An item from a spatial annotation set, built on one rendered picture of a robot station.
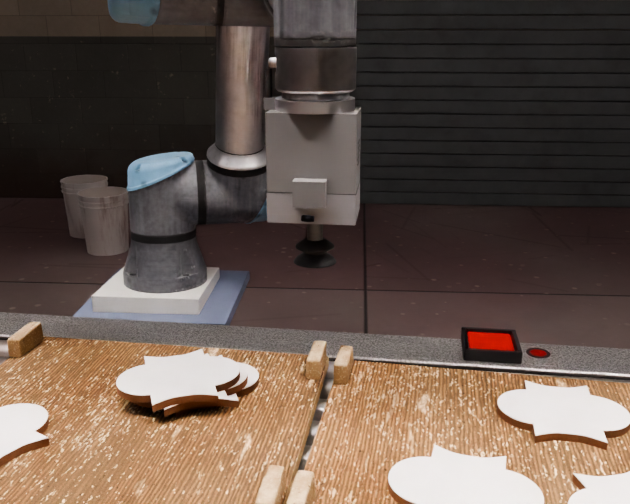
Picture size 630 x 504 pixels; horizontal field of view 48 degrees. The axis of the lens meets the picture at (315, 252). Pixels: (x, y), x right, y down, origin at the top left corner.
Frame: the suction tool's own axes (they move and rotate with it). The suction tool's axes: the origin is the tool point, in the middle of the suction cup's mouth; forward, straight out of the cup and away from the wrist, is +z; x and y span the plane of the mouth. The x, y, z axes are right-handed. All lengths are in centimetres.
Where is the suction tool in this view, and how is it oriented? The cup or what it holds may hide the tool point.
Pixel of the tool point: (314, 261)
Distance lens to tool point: 70.9
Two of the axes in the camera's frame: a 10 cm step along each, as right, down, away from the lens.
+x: 1.2, -3.1, 9.4
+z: 0.0, 9.5, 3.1
